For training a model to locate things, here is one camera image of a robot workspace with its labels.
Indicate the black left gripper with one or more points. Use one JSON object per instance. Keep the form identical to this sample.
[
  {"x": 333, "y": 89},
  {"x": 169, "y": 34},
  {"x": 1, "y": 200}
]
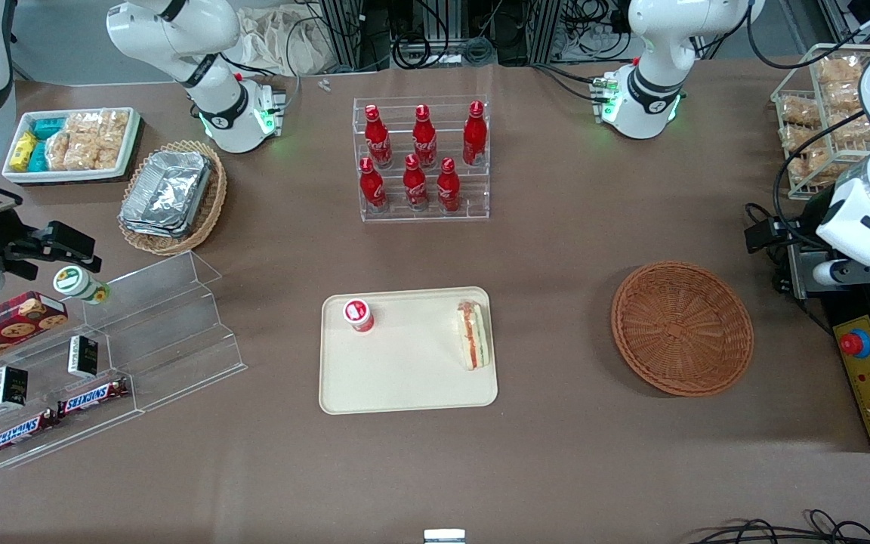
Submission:
[{"x": 791, "y": 236}]

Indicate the triangular sandwich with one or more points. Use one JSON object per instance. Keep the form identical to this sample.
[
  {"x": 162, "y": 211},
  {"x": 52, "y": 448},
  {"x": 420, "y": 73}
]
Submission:
[{"x": 473, "y": 340}]

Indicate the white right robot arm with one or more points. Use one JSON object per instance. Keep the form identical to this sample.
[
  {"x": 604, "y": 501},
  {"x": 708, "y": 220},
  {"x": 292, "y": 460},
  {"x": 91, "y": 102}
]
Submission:
[{"x": 178, "y": 30}]

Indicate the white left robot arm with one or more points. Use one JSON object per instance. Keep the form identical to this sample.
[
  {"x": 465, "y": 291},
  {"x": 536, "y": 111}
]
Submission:
[{"x": 654, "y": 45}]

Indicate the round brown wicker basket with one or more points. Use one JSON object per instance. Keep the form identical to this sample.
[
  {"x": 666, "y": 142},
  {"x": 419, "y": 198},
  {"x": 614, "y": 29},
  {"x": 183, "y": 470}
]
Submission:
[{"x": 680, "y": 329}]

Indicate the oval light wicker basket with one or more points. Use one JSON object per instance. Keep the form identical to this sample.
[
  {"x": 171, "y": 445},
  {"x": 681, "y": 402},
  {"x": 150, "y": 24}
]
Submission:
[{"x": 208, "y": 211}]

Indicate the beige plastic tray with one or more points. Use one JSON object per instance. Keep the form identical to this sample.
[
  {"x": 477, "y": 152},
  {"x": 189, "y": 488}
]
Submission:
[{"x": 405, "y": 370}]

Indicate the green lid white cup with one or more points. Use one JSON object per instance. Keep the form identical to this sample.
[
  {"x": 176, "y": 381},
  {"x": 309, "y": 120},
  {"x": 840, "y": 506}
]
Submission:
[{"x": 72, "y": 281}]

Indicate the white rectangular plastic bin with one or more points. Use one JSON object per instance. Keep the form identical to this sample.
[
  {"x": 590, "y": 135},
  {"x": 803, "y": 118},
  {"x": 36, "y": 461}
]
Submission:
[{"x": 72, "y": 174}]

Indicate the clear fried snack bag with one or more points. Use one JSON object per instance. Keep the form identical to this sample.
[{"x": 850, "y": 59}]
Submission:
[
  {"x": 805, "y": 155},
  {"x": 801, "y": 113},
  {"x": 846, "y": 97},
  {"x": 854, "y": 127},
  {"x": 839, "y": 69}
]

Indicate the red plaid cookie box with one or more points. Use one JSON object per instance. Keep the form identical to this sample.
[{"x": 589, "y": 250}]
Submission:
[{"x": 4, "y": 321}]

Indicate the teal snack packet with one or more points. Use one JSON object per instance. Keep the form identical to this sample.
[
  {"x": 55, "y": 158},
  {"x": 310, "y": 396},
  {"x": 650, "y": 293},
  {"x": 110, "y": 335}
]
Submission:
[
  {"x": 47, "y": 127},
  {"x": 38, "y": 157}
]

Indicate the clear rice cracker bag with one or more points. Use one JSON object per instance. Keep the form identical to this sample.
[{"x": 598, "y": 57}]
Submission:
[
  {"x": 60, "y": 151},
  {"x": 113, "y": 140},
  {"x": 84, "y": 143}
]

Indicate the small black carton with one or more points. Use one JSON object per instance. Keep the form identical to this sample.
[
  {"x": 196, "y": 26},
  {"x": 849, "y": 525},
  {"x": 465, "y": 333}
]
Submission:
[
  {"x": 82, "y": 356},
  {"x": 9, "y": 387}
]

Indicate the stack of foil trays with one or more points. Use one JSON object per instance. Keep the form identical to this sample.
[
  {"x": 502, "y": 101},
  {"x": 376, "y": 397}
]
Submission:
[{"x": 167, "y": 193}]

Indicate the yellow snack packet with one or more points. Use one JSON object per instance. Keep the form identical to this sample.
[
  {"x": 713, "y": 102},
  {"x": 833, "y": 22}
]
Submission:
[{"x": 23, "y": 149}]

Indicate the clear acrylic stepped shelf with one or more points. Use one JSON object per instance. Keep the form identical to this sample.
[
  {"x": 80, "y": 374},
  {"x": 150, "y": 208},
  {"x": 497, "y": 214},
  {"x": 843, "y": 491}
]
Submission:
[{"x": 171, "y": 325}]

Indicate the snickers chocolate bar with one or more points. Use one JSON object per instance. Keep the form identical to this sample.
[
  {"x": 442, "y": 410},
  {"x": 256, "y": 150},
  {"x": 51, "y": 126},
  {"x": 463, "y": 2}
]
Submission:
[
  {"x": 94, "y": 397},
  {"x": 21, "y": 432}
]

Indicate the beige cloth bag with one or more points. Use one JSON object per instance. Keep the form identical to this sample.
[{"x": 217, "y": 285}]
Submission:
[{"x": 269, "y": 41}]

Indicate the red lid yogurt cup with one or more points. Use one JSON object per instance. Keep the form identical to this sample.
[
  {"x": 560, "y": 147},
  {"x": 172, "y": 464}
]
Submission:
[{"x": 357, "y": 311}]

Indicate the clear acrylic bottle rack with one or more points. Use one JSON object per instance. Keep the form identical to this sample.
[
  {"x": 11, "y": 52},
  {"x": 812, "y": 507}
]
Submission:
[{"x": 473, "y": 212}]

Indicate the red cola bottle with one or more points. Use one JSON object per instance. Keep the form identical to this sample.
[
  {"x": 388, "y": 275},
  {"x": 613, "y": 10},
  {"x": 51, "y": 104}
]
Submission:
[
  {"x": 372, "y": 189},
  {"x": 474, "y": 140},
  {"x": 448, "y": 189},
  {"x": 377, "y": 143},
  {"x": 424, "y": 143},
  {"x": 415, "y": 187}
]

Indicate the aluminium frame post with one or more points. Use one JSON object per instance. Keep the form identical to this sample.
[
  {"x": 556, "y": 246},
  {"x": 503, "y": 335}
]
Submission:
[
  {"x": 344, "y": 34},
  {"x": 544, "y": 30}
]

